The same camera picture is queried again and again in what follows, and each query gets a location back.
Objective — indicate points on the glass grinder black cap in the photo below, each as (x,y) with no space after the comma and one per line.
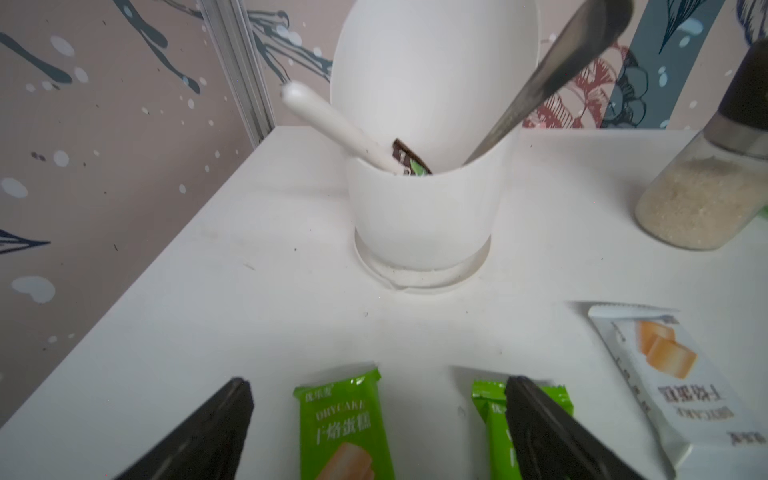
(718,183)

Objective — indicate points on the aluminium frame post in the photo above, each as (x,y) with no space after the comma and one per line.
(231,35)

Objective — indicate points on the white cookie packet front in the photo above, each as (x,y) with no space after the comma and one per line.
(703,427)

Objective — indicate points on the white handled utensil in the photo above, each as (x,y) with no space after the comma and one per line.
(305,103)

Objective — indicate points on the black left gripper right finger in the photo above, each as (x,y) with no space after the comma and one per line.
(550,444)

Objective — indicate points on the white utensil holder cup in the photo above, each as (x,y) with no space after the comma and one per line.
(436,75)

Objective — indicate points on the green cookie packet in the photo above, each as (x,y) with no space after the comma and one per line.
(342,433)
(490,401)

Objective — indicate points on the brown snack wrapper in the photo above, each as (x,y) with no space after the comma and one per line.
(413,164)

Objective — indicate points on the metal spoon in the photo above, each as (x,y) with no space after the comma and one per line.
(594,27)

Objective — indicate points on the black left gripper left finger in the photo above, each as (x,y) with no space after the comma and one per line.
(206,445)

